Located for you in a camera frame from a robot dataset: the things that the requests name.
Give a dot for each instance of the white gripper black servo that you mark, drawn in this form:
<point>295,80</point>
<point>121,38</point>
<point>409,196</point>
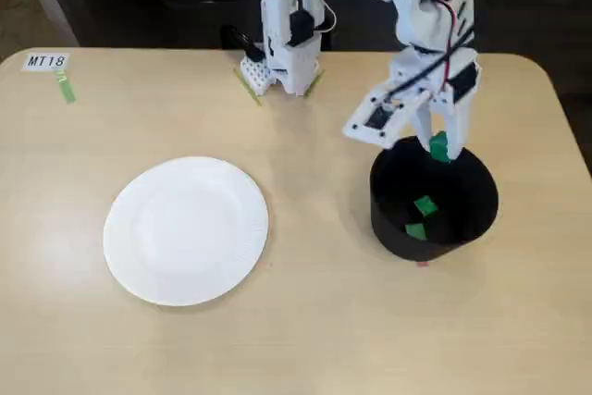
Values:
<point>448,98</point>

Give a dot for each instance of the green cube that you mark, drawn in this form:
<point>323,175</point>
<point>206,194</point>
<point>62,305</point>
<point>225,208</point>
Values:
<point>425,206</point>
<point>439,147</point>
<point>416,231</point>

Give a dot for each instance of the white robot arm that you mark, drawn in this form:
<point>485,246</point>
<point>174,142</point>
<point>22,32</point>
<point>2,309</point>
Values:
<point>282,20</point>

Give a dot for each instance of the black round pot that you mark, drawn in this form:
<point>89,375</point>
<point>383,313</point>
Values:
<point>393,228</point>

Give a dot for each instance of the thin green tape strip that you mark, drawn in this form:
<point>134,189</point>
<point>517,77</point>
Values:
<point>314,82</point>
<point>247,87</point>

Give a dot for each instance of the pink tape marker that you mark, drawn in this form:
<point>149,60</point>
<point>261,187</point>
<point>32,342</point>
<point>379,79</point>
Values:
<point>423,264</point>

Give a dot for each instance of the black table clamp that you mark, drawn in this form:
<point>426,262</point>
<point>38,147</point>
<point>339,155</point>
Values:
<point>238,39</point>

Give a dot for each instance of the white paper plate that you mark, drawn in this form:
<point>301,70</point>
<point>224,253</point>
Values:
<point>194,247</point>

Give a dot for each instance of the white MT18 label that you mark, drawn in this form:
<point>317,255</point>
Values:
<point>45,61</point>

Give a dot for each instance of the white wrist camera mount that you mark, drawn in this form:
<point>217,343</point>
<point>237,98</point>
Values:
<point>384,113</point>

